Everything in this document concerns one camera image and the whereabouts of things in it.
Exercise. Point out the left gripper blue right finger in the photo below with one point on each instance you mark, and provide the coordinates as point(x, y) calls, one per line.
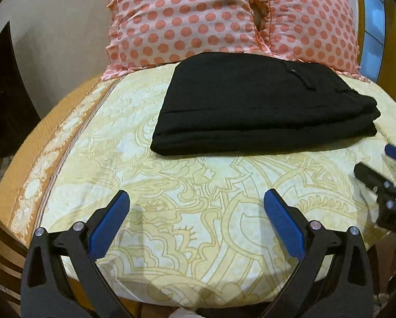
point(333, 276)

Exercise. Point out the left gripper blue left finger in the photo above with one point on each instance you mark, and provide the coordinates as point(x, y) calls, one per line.
point(45, 290)

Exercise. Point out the black pants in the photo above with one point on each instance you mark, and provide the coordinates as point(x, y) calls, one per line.
point(232, 102)

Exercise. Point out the wooden headboard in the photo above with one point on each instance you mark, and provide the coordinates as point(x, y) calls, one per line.
point(375, 21)

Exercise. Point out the cream patterned bed sheet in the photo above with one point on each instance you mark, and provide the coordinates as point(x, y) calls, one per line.
point(196, 234)

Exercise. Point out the right pink polka dot pillow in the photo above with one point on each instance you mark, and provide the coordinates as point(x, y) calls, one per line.
point(311, 31)

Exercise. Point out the pink polka dot pillow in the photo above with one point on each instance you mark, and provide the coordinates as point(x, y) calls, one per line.
point(148, 33)
point(311, 31)

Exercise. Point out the black television screen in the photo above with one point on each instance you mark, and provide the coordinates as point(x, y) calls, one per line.
point(18, 117)

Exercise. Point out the left pink polka dot pillow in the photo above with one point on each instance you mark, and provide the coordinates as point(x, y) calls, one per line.
point(148, 33)

